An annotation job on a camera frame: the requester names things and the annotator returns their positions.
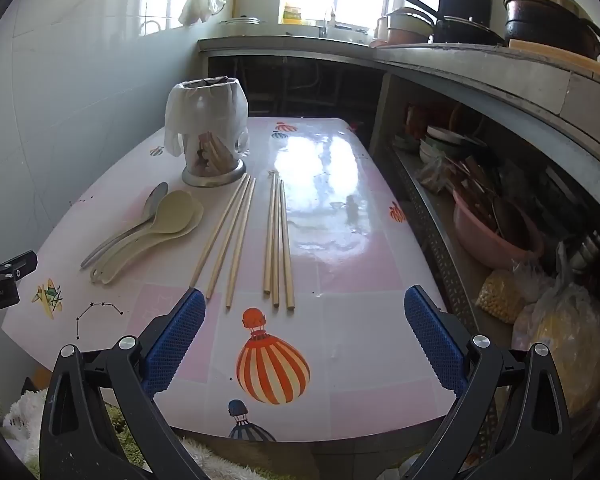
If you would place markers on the metal utensil holder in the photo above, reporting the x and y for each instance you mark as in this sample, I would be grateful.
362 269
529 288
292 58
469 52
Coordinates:
215 177

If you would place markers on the wooden cutting board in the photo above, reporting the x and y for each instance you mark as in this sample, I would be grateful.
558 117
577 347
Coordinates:
570 57

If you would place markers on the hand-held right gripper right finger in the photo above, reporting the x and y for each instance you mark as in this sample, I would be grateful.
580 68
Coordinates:
432 340

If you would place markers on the pink plastic basin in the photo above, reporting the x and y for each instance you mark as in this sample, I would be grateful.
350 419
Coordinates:
485 245

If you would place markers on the beige rice paddle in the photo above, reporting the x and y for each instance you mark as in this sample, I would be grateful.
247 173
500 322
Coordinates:
175 210
194 225

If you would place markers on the stacked plates on shelf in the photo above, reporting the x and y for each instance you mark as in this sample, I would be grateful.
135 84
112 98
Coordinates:
437 147

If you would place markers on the crumpled clear plastic bag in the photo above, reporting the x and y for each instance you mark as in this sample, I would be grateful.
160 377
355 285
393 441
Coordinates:
432 175

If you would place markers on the black frying pan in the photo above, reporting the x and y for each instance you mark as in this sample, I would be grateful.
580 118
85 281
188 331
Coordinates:
470 32

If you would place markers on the bag of yellow corn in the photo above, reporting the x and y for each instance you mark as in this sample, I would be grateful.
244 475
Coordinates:
500 297

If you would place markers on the concrete kitchen counter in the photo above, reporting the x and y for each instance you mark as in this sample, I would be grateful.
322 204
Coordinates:
480 67

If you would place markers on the large clear plastic bag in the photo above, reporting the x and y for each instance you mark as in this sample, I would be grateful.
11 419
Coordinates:
575 350

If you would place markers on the black wok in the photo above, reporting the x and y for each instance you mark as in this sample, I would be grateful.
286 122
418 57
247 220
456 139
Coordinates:
550 32

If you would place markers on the yellow container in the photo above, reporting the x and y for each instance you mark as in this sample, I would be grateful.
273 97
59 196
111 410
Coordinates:
291 14

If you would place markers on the metal pot lid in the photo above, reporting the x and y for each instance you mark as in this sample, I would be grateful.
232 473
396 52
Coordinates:
240 20

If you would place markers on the perforated metal shelf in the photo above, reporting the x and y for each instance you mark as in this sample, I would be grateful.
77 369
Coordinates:
440 240

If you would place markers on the hanging white plastic bag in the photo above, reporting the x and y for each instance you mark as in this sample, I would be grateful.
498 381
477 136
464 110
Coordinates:
197 2

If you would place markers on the bundle of wooden utensils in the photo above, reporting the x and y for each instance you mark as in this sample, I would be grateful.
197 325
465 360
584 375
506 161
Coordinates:
480 190

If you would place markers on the metal spoon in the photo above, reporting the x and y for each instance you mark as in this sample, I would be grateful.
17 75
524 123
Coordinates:
157 195

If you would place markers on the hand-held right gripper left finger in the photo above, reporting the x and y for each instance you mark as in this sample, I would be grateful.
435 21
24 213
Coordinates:
177 340

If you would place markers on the pink cooking pot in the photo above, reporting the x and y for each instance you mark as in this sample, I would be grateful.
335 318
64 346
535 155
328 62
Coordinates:
405 30

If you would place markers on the pink balloon print table cover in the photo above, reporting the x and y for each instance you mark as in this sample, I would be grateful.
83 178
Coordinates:
355 260

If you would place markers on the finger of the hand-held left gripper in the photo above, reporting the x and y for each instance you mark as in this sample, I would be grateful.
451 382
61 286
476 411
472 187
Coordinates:
15 265

